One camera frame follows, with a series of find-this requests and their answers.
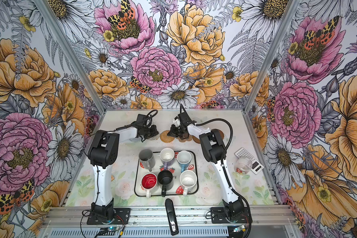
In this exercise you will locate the tan wicker coaster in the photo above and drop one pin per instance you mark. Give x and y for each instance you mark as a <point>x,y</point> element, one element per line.
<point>165,138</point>

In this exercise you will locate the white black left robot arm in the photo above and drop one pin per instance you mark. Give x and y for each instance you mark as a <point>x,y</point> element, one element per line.
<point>103,153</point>

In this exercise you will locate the glossy dark brown coaster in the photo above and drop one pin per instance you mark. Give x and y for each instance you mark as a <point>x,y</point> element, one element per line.
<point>220,132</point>

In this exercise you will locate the black mug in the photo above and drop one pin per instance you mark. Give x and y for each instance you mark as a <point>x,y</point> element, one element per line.
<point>165,180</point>

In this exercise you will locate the black stapler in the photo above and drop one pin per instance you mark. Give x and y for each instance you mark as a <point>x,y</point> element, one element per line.
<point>171,215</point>

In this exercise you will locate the strawberry print serving tray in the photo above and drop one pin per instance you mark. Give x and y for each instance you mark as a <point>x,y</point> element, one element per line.
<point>174,169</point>

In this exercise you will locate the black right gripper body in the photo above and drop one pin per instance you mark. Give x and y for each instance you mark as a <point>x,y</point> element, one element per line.
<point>177,131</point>

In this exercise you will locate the red mug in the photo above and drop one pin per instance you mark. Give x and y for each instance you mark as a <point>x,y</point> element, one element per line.
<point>149,184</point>

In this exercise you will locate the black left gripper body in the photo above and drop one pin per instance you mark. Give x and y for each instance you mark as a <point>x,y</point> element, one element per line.
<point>149,132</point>

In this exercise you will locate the aluminium front rail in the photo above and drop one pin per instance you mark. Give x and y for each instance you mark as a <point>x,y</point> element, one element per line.
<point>156,216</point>

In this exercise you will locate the clear glass cup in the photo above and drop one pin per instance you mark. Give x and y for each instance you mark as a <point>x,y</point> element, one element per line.
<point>243,165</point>

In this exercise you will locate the multicolour woven coaster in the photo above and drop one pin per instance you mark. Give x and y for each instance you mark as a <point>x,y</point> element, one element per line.
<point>156,137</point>

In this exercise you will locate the white blue mug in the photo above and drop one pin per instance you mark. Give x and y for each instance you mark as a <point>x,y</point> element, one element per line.
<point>184,160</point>

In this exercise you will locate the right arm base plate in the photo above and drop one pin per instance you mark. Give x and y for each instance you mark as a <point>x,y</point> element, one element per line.
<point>218,216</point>

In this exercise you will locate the brown paw shaped coaster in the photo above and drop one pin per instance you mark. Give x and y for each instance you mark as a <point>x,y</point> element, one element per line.
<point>185,140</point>

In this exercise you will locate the matte brown round coaster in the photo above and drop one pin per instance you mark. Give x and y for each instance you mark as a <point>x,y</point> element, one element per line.
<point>196,140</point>

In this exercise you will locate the white calculator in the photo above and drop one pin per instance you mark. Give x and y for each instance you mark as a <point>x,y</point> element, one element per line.
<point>257,167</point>

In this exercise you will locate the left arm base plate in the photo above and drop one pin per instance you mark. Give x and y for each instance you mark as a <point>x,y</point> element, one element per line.
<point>122,215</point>

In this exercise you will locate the grey mug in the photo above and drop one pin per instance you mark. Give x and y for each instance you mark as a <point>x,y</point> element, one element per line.
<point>147,159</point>

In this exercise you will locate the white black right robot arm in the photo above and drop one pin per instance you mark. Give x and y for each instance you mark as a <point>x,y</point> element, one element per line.
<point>214,151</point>

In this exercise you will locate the white purple mug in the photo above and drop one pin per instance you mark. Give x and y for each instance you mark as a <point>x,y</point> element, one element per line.
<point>167,156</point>

